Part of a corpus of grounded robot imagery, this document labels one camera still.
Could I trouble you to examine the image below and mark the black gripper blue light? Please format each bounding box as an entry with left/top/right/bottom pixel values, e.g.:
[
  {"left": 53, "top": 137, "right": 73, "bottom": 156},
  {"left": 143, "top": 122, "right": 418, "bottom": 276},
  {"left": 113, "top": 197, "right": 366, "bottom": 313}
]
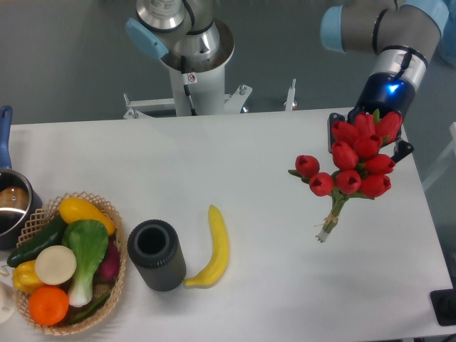
[{"left": 327, "top": 73, "right": 416, "bottom": 164}]

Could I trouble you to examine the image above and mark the red tulip bouquet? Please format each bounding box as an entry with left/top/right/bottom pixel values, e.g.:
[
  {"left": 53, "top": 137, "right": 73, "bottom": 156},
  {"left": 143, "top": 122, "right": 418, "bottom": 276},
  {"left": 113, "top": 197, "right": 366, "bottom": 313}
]
[{"left": 288, "top": 110, "right": 403, "bottom": 243}]

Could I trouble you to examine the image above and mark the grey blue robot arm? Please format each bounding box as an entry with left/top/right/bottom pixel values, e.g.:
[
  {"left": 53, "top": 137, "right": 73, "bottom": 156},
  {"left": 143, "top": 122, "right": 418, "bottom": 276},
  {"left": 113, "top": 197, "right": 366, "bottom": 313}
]
[{"left": 125, "top": 1, "right": 449, "bottom": 128}]

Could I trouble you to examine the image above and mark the black device at edge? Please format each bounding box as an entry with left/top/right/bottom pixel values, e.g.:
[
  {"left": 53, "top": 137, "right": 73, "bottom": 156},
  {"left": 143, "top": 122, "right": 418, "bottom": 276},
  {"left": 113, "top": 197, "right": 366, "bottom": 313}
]
[{"left": 430, "top": 289, "right": 455, "bottom": 326}]

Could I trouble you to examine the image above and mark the yellow banana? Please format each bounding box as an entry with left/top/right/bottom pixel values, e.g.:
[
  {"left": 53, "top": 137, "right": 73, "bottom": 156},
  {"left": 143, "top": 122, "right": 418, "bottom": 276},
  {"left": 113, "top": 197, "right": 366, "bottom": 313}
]
[{"left": 183, "top": 204, "right": 230, "bottom": 289}]

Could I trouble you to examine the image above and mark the dark grey ribbed vase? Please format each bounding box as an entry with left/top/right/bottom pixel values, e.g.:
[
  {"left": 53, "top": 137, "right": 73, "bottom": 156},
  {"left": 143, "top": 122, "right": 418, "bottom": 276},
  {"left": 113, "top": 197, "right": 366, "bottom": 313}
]
[{"left": 128, "top": 219, "right": 187, "bottom": 291}]

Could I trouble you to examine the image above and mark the purple sweet potato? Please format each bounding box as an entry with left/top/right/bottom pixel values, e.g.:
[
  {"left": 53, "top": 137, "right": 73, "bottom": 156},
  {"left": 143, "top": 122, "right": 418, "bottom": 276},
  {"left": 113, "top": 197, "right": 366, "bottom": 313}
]
[{"left": 98, "top": 240, "right": 120, "bottom": 281}]

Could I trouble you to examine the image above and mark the green bok choy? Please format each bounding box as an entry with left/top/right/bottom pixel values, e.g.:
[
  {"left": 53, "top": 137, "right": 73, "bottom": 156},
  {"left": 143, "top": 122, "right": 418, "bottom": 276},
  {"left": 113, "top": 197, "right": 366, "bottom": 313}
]
[{"left": 62, "top": 219, "right": 108, "bottom": 307}]

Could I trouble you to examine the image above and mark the yellow squash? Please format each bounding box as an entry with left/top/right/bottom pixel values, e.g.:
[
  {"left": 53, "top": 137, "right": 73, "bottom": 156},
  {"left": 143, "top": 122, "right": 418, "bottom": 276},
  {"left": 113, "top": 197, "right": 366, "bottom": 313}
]
[{"left": 58, "top": 197, "right": 116, "bottom": 236}]

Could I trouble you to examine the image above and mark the green chili pepper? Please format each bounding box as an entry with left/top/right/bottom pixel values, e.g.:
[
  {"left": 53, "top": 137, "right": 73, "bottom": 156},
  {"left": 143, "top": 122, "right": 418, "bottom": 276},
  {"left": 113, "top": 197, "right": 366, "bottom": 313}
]
[{"left": 67, "top": 291, "right": 110, "bottom": 325}]

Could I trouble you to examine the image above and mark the dark green cucumber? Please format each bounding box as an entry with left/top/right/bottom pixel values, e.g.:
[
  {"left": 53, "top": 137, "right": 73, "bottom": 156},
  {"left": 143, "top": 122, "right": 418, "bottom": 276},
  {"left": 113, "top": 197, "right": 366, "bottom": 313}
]
[{"left": 6, "top": 214, "right": 68, "bottom": 268}]

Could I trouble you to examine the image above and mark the white round radish slice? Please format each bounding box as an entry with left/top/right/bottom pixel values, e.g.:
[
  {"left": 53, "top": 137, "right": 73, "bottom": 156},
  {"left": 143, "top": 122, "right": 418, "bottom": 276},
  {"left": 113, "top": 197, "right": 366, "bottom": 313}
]
[{"left": 34, "top": 245, "right": 77, "bottom": 285}]

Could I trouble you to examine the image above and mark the woven bamboo basket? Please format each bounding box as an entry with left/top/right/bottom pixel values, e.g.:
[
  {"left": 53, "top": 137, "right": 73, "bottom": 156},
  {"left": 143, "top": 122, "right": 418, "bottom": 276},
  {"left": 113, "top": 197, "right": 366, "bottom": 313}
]
[{"left": 14, "top": 192, "right": 127, "bottom": 336}]

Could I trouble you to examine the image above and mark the orange fruit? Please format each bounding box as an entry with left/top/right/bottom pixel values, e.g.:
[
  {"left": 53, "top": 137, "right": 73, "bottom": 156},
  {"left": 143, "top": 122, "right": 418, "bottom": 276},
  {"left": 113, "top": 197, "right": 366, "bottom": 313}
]
[{"left": 28, "top": 286, "right": 69, "bottom": 326}]

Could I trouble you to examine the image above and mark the yellow bell pepper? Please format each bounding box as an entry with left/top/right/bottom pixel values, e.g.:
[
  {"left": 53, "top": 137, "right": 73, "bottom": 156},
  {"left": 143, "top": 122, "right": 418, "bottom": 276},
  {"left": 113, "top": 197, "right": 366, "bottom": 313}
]
[{"left": 13, "top": 260, "right": 45, "bottom": 294}]

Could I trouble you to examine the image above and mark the small garlic piece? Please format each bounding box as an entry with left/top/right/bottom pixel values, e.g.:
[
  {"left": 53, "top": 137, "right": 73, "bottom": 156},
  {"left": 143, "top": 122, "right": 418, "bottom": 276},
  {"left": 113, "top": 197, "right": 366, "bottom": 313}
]
[{"left": 0, "top": 266, "right": 9, "bottom": 277}]

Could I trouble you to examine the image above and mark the white round object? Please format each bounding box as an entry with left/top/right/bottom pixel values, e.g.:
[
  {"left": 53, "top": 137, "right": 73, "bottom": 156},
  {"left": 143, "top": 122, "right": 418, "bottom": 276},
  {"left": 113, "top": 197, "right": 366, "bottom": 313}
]
[{"left": 0, "top": 282, "right": 16, "bottom": 323}]

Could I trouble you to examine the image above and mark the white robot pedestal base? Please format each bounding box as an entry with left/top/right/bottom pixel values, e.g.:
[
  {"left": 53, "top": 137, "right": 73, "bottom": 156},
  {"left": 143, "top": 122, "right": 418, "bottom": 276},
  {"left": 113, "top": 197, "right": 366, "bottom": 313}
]
[{"left": 123, "top": 63, "right": 253, "bottom": 119}]

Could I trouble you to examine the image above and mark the blue handled saucepan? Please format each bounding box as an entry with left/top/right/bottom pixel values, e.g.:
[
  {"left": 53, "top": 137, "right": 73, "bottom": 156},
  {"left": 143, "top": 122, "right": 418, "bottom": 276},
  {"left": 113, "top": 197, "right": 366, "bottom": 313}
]
[{"left": 1, "top": 105, "right": 42, "bottom": 250}]

